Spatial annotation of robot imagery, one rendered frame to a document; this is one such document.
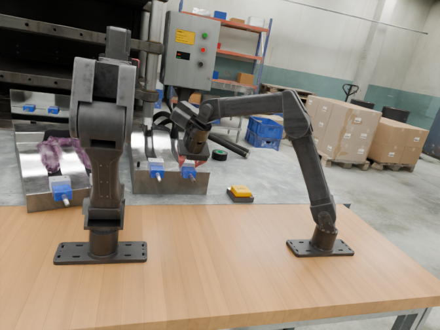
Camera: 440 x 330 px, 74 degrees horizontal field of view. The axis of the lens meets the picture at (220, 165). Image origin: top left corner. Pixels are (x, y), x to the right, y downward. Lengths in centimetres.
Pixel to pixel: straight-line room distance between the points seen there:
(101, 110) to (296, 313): 57
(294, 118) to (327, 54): 787
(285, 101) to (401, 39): 907
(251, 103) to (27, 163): 69
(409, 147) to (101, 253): 541
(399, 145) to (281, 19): 427
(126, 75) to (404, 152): 543
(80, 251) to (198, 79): 133
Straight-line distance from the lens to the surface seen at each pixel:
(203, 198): 105
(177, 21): 182
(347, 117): 467
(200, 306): 66
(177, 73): 182
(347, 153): 488
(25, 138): 126
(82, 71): 51
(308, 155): 82
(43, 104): 178
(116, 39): 78
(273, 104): 81
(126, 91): 50
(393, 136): 540
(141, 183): 101
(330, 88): 880
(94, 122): 49
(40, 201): 94
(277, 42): 808
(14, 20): 178
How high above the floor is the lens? 127
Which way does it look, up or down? 20 degrees down
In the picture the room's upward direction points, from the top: 10 degrees clockwise
